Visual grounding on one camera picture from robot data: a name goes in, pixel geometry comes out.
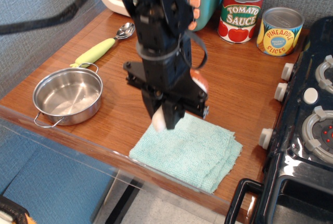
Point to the tomato sauce can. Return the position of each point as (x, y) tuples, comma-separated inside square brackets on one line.
[(238, 19)]

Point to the orange and black object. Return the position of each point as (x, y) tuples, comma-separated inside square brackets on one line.
[(12, 212)]

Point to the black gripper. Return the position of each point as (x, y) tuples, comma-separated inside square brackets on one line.
[(166, 85)]

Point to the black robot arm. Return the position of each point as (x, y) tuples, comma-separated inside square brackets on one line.
[(165, 73)]

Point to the spoon with yellow-green handle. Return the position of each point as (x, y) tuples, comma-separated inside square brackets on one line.
[(97, 51)]

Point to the black toy stove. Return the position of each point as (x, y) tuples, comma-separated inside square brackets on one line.
[(297, 184)]

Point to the pineapple slices can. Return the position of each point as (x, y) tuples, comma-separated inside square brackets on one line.
[(279, 31)]

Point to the light blue folded towel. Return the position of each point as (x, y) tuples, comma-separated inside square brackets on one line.
[(195, 152)]

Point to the small steel pan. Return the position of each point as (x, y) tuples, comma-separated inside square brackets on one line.
[(68, 96)]

